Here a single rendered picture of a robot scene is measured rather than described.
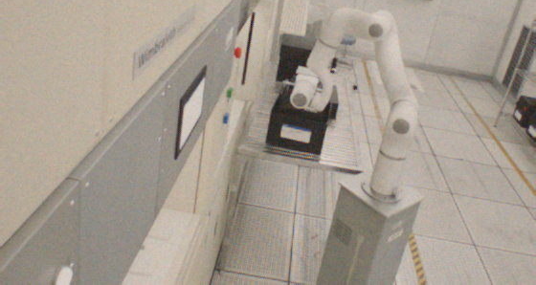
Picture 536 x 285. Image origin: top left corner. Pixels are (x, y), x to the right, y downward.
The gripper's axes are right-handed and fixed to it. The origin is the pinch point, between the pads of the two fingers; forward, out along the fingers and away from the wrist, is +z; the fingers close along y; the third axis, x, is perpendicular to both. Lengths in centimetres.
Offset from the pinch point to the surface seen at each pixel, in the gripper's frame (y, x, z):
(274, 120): -11.1, -20.4, -14.5
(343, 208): 28, -45, -36
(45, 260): -11, 42, -183
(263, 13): -27.1, 24.2, 5.0
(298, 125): 0.4, -20.1, -14.4
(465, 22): 169, -33, 436
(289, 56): -18, -15, 69
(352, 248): 36, -59, -43
